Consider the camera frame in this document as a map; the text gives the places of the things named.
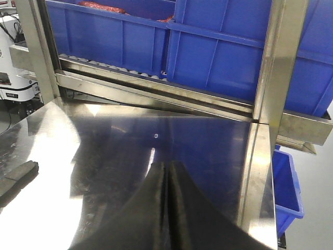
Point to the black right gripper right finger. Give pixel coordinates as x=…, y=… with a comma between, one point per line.
x=195, y=222

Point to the lower blue plastic bin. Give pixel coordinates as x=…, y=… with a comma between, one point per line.
x=288, y=201

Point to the stainless steel rack frame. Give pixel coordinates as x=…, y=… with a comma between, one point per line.
x=283, y=36

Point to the roller conveyor track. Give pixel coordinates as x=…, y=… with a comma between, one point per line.
x=82, y=65

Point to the left blue plastic bin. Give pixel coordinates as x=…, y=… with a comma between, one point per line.
x=136, y=39

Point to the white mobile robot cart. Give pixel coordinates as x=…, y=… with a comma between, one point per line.
x=18, y=81

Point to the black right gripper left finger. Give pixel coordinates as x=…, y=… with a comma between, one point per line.
x=139, y=224

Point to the grey brake pad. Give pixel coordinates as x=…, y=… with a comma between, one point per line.
x=18, y=178

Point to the right blue plastic bin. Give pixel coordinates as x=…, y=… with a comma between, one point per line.
x=217, y=46

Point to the blue plastic bin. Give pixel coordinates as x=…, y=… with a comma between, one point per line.
x=217, y=46
x=288, y=201
x=136, y=39

